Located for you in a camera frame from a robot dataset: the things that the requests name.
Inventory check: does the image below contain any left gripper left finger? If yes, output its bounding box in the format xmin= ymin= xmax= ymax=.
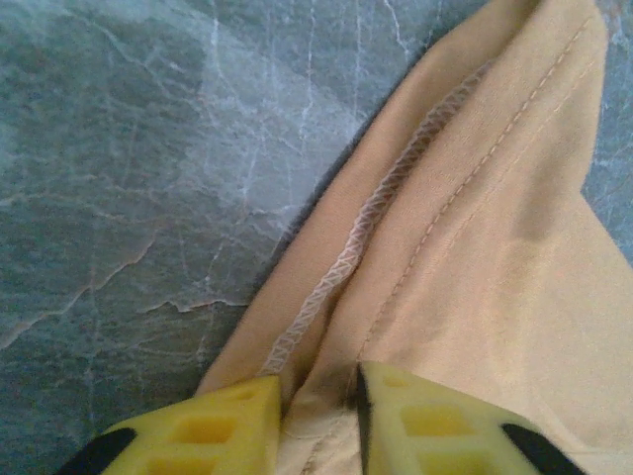
xmin=53 ymin=374 xmax=284 ymax=475

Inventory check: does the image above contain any tan orange t-shirt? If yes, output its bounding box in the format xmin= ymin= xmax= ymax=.
xmin=197 ymin=0 xmax=633 ymax=475

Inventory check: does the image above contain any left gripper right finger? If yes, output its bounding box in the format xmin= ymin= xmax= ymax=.
xmin=355 ymin=359 xmax=584 ymax=475

